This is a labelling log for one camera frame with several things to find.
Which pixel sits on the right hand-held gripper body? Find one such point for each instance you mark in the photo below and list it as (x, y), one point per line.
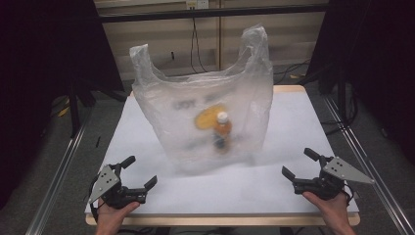
(329, 182)

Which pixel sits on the black curtain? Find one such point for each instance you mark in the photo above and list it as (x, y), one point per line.
(378, 65)
(39, 81)

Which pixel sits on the white wall power outlet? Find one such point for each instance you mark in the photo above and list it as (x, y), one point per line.
(197, 4)

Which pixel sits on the metal floor rail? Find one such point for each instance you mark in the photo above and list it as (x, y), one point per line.
(54, 189)
(368, 169)

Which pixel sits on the yellow floor tape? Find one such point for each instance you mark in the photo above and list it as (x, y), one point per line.
(63, 111)

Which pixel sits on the small black floor object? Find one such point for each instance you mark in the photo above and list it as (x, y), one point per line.
(98, 141)

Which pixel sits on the wooden table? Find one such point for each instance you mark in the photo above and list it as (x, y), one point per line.
(228, 220)

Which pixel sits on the black horizontal bar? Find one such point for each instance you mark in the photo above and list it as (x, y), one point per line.
(195, 13)

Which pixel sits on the black metal stand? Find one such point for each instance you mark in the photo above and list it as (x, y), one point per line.
(341, 98)

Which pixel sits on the orange bottle with white cap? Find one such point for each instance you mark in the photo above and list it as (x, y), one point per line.
(223, 129)

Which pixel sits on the person's right hand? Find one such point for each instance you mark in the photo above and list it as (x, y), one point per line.
(334, 213)

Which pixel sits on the person's left hand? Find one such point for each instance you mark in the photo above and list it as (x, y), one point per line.
(109, 220)

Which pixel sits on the translucent white plastic bag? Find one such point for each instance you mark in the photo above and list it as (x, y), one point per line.
(163, 107)

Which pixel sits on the black tripod stand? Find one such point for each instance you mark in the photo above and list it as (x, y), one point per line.
(74, 111)

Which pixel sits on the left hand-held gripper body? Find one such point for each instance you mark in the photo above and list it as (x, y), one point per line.
(107, 182)

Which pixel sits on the white table cover sheet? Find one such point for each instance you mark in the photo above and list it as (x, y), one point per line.
(228, 192)

